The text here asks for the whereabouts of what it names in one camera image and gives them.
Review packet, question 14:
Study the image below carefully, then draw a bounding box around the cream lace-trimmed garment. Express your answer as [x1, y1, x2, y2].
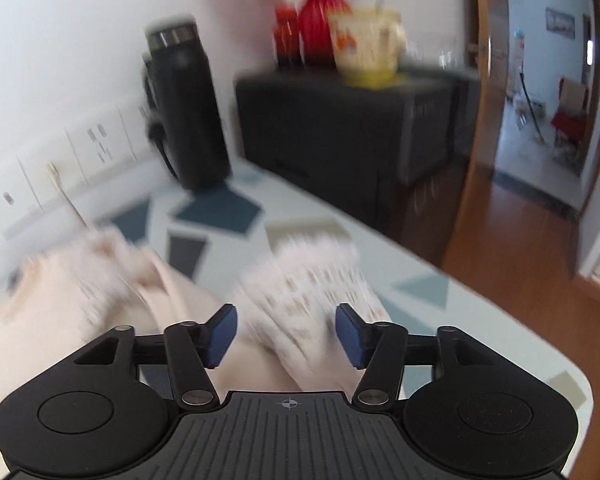
[0, 230, 388, 478]

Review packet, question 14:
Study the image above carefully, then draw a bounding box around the geometric patterned tablecloth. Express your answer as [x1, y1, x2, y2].
[0, 176, 591, 479]

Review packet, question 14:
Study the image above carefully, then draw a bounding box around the black cabinet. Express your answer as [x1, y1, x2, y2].
[235, 70, 480, 266]

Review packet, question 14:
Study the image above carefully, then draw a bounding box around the black power plug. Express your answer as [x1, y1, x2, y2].
[146, 118, 178, 180]

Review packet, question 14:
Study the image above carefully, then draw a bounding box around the black thermos bottle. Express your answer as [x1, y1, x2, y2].
[143, 15, 230, 192]

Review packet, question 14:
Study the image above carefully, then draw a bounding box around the red chair in background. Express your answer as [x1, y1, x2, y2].
[550, 77, 588, 148]

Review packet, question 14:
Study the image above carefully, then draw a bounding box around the yellow floral mug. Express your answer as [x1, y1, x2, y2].
[327, 8, 406, 88]

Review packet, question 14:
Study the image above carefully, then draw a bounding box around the red vase with flowers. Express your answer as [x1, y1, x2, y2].
[239, 0, 387, 66]

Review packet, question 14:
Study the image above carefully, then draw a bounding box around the white plugged cable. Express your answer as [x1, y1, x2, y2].
[45, 160, 94, 233]

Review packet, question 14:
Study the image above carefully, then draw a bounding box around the white wall socket panel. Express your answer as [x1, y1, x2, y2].
[0, 96, 152, 236]

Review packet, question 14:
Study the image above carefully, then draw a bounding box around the wooden door frame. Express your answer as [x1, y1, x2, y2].
[440, 0, 509, 266]

